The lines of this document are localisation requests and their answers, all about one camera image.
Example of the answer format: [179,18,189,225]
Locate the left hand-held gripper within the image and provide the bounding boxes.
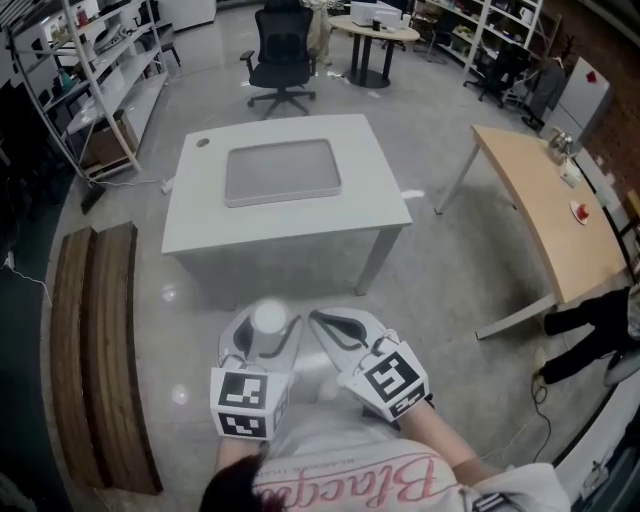
[209,305,305,441]

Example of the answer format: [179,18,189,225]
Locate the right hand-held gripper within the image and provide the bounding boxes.
[308,308,431,422]

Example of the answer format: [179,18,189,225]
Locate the white plastic bottle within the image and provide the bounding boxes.
[248,298,292,354]

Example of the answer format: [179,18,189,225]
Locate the grey tray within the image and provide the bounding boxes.
[223,138,344,209]

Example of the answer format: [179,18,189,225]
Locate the person's left forearm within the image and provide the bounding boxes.
[214,435,272,474]

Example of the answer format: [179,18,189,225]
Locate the person's right forearm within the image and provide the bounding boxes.
[397,399,504,479]

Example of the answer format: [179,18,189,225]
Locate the person's white printed shirt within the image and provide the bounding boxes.
[249,384,572,512]

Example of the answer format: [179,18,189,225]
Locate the white square table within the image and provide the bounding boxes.
[160,113,414,301]

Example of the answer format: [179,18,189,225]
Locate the dark wooden plank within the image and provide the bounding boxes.
[49,227,104,490]
[80,222,165,496]

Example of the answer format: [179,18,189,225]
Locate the light wooden desk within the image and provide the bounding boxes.
[434,123,632,341]

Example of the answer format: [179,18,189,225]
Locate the cardboard box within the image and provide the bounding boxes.
[79,109,141,170]

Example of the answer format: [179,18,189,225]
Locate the red item on white plate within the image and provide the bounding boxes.
[569,199,594,227]

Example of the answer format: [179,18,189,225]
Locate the small white box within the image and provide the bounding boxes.
[558,162,584,189]

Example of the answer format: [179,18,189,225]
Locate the metal kettle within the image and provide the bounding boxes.
[548,127,576,162]

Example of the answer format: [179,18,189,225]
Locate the black office chair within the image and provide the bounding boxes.
[239,0,319,120]

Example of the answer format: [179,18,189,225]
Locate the white metal shelf rack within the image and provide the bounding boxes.
[0,0,174,187]

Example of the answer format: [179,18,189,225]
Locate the black swivel chair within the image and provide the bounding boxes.
[463,42,537,109]

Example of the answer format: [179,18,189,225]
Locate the round wooden table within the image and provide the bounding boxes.
[327,13,421,89]

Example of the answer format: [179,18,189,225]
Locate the white appliance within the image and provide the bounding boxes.
[349,0,402,27]

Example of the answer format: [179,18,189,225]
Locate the white cabinet with red sticker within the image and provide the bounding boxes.
[544,55,614,151]

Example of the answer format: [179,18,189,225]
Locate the white shelf rack with goods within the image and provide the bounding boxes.
[413,0,547,76]

